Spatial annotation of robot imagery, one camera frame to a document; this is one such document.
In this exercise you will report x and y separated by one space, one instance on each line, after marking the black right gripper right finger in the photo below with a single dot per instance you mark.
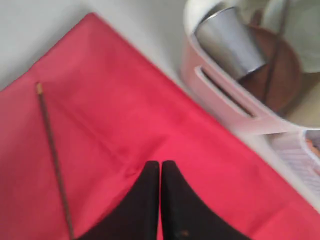
184 216

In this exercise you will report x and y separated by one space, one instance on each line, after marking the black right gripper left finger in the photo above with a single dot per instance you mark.
136 216

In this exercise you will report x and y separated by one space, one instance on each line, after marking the red table cloth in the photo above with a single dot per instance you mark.
111 111

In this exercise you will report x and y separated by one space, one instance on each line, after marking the brown wooden plate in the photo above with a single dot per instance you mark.
286 78

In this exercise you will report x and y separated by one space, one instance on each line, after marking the dark wooden chopstick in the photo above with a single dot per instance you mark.
55 161
276 48

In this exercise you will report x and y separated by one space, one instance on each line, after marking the steel cup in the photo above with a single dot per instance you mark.
229 42

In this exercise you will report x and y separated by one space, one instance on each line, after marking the white ceramic bowl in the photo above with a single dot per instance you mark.
302 29

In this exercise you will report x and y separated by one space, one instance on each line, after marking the white perforated basket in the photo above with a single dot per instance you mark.
300 150

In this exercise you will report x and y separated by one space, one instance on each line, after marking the cream plastic bin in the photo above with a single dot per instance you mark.
229 102

